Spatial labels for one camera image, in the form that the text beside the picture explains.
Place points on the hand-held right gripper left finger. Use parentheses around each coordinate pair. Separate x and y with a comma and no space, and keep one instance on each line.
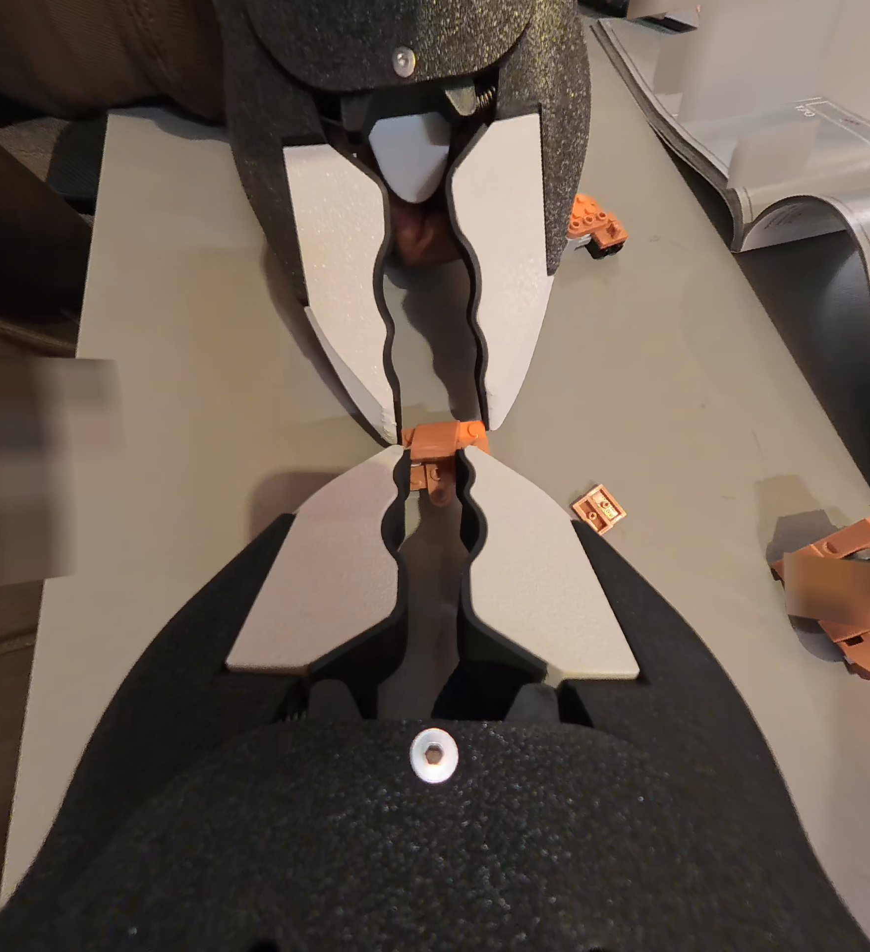
(323,580)

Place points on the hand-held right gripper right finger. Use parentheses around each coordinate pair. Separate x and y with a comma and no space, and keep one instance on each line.
(546,580)

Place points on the person's left hand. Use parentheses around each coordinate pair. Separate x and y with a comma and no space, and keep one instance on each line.
(423,234)

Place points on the small orange black brick assembly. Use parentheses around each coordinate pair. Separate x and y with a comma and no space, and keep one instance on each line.
(591,219)

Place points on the person's brown jacket torso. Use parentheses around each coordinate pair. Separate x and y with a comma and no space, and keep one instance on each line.
(107,52)

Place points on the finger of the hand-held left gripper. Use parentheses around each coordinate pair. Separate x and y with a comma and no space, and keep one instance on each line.
(509,245)
(338,238)

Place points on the grey desk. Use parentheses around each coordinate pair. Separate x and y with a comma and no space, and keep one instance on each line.
(665,372)

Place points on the orange toy brick assembly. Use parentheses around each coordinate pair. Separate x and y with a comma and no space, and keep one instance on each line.
(435,480)

